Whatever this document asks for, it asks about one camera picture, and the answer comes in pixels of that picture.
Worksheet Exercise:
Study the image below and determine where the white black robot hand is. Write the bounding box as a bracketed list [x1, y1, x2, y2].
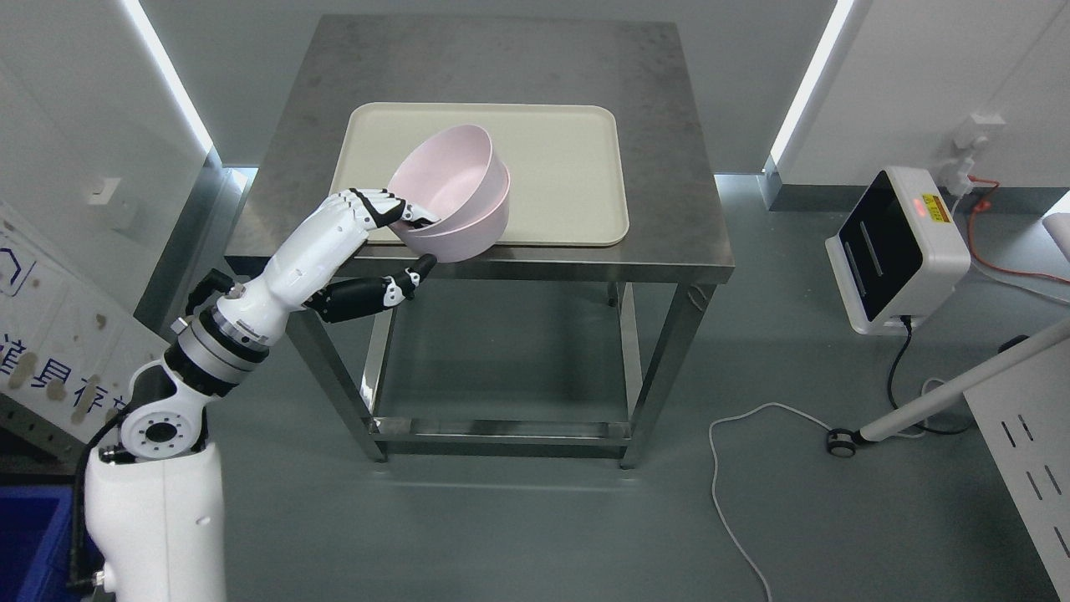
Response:
[217, 188, 440, 345]

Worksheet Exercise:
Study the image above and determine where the pink bowl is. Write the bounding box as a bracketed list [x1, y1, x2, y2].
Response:
[387, 125, 505, 232]
[391, 167, 511, 264]

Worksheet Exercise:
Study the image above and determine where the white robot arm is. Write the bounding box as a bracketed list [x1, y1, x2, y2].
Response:
[68, 268, 328, 601]

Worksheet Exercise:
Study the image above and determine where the white sign with blue text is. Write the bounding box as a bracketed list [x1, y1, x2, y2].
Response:
[1, 206, 166, 465]

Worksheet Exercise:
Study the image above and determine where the stainless steel table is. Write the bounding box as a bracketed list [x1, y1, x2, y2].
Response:
[226, 15, 735, 469]

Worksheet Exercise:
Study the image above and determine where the beige plastic tray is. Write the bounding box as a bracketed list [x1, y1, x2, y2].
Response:
[328, 102, 629, 247]

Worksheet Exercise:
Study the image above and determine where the blue bin lower left corner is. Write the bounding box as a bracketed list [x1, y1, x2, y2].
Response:
[1, 485, 81, 601]

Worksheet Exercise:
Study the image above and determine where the white stand leg with caster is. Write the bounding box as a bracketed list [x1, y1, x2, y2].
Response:
[825, 319, 1069, 457]

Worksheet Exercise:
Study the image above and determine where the white black charging device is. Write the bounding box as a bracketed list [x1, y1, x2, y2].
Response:
[824, 166, 970, 336]

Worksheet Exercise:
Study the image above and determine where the white perforated panel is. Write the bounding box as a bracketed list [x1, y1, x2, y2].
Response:
[966, 340, 1069, 601]

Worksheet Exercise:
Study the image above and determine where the white cable on floor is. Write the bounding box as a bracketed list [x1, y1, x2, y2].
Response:
[708, 379, 954, 602]

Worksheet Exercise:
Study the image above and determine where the black power cable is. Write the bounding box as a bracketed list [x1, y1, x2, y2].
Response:
[886, 317, 975, 436]

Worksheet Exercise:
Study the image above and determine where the white wall socket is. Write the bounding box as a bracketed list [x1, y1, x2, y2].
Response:
[937, 113, 1006, 197]

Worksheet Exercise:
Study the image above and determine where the orange cable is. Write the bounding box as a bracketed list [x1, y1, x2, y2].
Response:
[966, 177, 1070, 285]

